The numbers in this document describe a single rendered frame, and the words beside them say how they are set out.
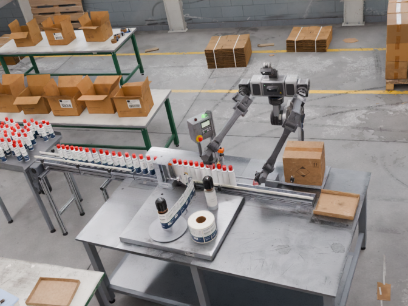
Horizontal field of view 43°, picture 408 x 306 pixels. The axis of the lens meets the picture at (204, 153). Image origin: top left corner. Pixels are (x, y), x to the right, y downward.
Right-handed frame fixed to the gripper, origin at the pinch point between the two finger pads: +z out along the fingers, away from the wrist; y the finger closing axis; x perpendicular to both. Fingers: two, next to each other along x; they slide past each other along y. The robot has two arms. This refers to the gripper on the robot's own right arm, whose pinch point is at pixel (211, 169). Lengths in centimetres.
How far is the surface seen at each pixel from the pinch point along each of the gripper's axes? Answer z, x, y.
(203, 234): 24, -48, 8
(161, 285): 98, -44, -47
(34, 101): 16, 111, -270
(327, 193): 36, 29, 83
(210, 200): 20.8, -12.7, 0.7
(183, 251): 33, -58, -6
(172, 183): 26, 7, -43
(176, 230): 31, -41, -18
